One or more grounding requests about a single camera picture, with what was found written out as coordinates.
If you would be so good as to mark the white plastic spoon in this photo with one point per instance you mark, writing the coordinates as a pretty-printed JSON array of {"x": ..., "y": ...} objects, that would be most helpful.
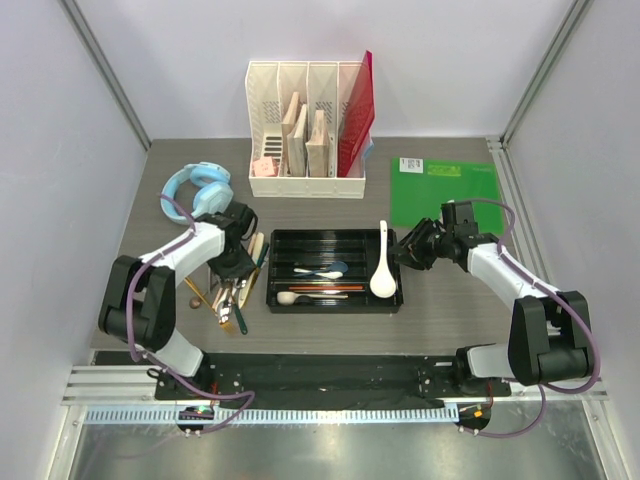
[{"x": 326, "y": 274}]

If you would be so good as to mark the light blue headphones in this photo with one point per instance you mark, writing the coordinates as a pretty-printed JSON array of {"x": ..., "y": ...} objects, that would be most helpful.
[{"x": 213, "y": 196}]

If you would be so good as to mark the black cutlery tray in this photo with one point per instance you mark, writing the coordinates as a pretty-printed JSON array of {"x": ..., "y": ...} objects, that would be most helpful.
[{"x": 313, "y": 249}]

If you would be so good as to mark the blue plastic spoon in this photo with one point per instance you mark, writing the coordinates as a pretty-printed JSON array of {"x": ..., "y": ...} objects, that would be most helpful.
[{"x": 336, "y": 266}]

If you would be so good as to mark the pink cube box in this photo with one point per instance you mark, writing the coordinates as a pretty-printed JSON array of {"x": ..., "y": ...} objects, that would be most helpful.
[{"x": 265, "y": 167}]

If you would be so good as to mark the wooden board right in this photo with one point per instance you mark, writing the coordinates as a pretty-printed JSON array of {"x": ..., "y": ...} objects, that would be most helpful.
[{"x": 318, "y": 147}]

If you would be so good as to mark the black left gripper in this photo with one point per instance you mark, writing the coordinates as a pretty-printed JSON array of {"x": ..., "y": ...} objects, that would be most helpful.
[{"x": 244, "y": 267}]

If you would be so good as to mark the green cutting mat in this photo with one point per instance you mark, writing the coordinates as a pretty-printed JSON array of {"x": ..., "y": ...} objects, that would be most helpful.
[{"x": 420, "y": 186}]

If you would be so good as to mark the small white ceramic spoon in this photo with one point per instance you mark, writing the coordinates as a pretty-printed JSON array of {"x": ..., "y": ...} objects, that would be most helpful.
[{"x": 285, "y": 298}]

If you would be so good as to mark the white file organizer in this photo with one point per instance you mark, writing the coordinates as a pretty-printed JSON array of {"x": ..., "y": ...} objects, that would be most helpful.
[{"x": 310, "y": 124}]

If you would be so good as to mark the large white ceramic spoon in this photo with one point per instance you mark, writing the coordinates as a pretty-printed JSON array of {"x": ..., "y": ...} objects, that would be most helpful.
[{"x": 382, "y": 283}]

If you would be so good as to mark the wooden board left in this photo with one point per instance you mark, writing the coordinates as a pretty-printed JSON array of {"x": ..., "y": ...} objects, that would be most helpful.
[{"x": 294, "y": 129}]

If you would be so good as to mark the magenta plastic folder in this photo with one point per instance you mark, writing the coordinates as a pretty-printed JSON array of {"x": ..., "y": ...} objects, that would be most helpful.
[{"x": 359, "y": 117}]

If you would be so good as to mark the copper round head spoon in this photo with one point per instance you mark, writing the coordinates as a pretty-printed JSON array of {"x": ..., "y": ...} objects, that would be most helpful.
[{"x": 198, "y": 299}]

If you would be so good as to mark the mesh zipper pouch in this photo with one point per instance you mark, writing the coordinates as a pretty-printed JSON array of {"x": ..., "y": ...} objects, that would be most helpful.
[{"x": 369, "y": 147}]

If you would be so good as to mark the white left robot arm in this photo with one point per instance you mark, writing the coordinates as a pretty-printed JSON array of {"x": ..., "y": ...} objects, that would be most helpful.
[{"x": 139, "y": 304}]

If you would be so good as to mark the wooden board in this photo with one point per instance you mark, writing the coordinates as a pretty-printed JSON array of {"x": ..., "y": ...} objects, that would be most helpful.
[
  {"x": 318, "y": 147},
  {"x": 294, "y": 129}
]

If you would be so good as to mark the green handled utensil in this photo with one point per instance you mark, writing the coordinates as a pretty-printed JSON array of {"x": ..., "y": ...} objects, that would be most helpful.
[{"x": 240, "y": 319}]

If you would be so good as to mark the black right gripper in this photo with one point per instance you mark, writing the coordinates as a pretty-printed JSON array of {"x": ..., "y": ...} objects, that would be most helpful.
[{"x": 411, "y": 246}]

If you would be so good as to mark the orange chopstick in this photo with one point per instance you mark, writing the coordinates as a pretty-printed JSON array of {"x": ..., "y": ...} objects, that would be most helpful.
[{"x": 327, "y": 288}]

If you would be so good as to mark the white cable duct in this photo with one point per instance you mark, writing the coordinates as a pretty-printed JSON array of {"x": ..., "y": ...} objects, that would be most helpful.
[{"x": 184, "y": 415}]

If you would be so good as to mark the white chopstick in tray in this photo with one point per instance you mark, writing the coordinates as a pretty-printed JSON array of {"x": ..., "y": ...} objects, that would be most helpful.
[{"x": 321, "y": 295}]

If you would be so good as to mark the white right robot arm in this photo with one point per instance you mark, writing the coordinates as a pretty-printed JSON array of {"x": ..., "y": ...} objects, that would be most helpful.
[{"x": 550, "y": 342}]

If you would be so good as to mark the black spoon in tray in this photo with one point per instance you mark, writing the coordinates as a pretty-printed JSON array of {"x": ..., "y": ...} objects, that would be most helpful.
[{"x": 304, "y": 300}]

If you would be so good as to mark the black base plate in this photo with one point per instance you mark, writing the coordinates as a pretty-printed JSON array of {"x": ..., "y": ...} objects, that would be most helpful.
[{"x": 418, "y": 376}]

